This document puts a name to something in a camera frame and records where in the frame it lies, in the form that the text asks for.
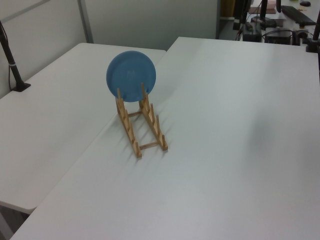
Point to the wooden plate rack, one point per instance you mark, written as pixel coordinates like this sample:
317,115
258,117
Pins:
150,120

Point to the blue round plate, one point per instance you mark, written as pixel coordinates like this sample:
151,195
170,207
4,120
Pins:
130,75

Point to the small black box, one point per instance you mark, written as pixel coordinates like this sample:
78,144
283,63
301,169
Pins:
252,33

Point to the flat black device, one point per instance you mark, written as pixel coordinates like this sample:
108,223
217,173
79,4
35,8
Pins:
278,37

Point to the black stand with round base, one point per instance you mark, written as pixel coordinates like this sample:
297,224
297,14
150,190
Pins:
263,17

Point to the black computer keyboard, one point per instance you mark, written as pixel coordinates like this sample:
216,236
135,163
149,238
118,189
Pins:
297,15

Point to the black pole with table clamp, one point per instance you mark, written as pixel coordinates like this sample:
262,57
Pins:
315,30

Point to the black computer mouse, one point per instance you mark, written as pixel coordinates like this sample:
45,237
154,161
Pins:
305,4

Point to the black camera pole with clamp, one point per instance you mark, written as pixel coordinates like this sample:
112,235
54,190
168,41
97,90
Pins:
11,62

